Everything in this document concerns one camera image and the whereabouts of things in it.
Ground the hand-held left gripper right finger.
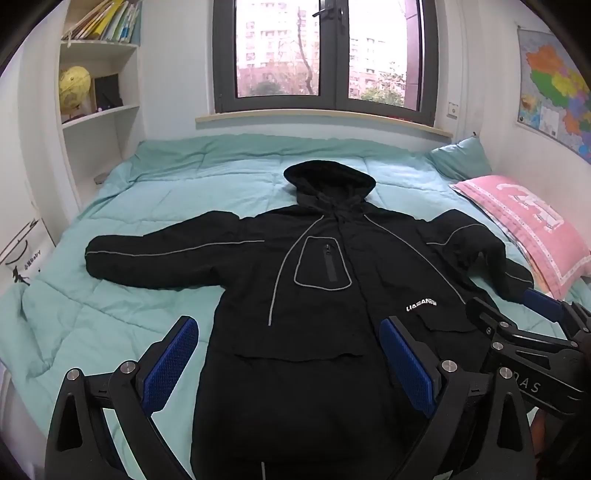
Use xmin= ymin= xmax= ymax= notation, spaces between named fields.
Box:
xmin=379 ymin=315 xmax=537 ymax=480

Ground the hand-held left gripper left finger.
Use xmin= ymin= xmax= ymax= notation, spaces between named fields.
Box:
xmin=44 ymin=315 xmax=200 ymax=480

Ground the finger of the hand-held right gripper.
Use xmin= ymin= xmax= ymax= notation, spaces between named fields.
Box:
xmin=521 ymin=287 xmax=591 ymax=341
xmin=465 ymin=296 xmax=584 ymax=366

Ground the black hooded jacket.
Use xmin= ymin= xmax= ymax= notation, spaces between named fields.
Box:
xmin=84 ymin=159 xmax=535 ymax=480

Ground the pink pillow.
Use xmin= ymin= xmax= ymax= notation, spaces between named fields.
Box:
xmin=449 ymin=174 xmax=591 ymax=302

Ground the teal pillow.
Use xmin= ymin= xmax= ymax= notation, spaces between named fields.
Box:
xmin=427 ymin=135 xmax=492 ymax=182

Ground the teal quilt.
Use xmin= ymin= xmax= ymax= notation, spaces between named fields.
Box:
xmin=0 ymin=134 xmax=561 ymax=480

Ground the white paper bag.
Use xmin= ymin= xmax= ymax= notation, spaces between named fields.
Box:
xmin=0 ymin=216 xmax=58 ymax=289

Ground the white bookshelf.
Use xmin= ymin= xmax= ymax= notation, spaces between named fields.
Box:
xmin=59 ymin=0 xmax=141 ymax=204

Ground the beige window sill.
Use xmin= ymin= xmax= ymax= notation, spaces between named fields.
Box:
xmin=195 ymin=109 xmax=455 ymax=139

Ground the yellow globe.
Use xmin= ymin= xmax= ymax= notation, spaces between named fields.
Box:
xmin=59 ymin=66 xmax=92 ymax=123

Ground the dark framed window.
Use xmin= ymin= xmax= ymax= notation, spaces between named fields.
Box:
xmin=212 ymin=0 xmax=439 ymax=127

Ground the row of books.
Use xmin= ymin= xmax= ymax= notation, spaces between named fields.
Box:
xmin=62 ymin=0 xmax=141 ymax=44

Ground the colourful wall map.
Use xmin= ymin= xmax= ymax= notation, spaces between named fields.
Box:
xmin=516 ymin=25 xmax=591 ymax=165

